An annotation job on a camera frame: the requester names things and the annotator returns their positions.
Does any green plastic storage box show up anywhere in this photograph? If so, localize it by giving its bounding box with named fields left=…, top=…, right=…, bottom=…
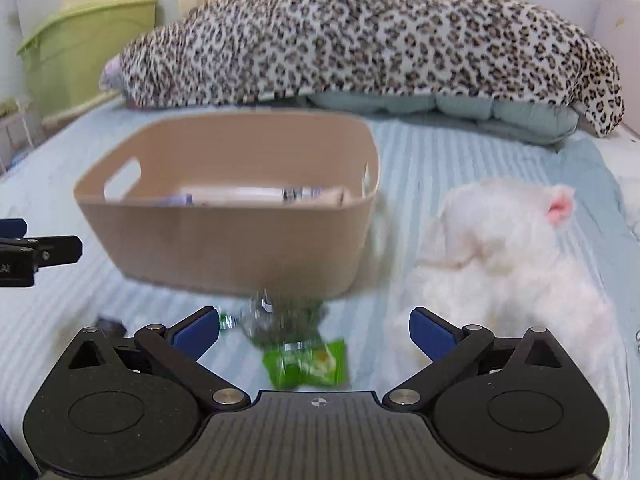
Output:
left=15, top=0, right=160, bottom=122

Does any green snack packet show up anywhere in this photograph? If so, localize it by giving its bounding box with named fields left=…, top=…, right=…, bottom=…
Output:
left=262, top=338, right=348, bottom=390

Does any white tube in basket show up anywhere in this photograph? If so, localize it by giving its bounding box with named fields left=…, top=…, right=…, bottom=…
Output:
left=179, top=185, right=347, bottom=208

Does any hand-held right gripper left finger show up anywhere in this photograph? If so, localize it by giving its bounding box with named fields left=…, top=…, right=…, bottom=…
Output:
left=60, top=308, right=252, bottom=411

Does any white plush toy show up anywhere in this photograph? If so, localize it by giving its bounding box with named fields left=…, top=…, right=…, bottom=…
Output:
left=387, top=178, right=623, bottom=396

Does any leopard print blanket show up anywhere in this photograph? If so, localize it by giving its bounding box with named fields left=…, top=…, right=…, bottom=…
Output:
left=100, top=0, right=626, bottom=137

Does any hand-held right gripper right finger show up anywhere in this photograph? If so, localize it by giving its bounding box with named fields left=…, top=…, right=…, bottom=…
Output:
left=383, top=307, right=572, bottom=411

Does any beige plastic basket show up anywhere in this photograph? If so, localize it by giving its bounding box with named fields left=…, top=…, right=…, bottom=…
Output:
left=73, top=111, right=382, bottom=297

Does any striped blue bed sheet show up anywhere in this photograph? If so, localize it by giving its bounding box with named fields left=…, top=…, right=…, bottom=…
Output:
left=0, top=95, right=640, bottom=480

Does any light blue pillow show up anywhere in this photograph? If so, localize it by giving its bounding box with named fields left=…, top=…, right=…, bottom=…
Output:
left=305, top=91, right=581, bottom=147

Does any clear plastic bottle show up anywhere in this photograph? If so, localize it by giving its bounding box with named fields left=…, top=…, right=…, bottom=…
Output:
left=218, top=294, right=328, bottom=348

